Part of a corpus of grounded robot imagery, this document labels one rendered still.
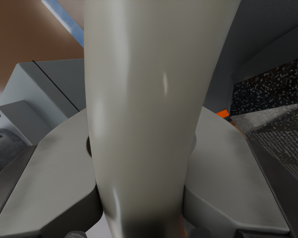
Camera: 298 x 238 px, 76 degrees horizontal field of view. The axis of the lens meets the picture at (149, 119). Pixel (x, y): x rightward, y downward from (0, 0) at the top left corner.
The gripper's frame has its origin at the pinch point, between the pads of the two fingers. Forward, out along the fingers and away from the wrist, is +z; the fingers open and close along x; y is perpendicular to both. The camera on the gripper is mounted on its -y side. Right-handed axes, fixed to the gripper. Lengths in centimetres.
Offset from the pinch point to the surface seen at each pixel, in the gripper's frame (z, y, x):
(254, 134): 42, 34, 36
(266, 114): 38, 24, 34
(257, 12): 105, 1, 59
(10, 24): 168, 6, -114
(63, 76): 57, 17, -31
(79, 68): 69, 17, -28
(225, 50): 106, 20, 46
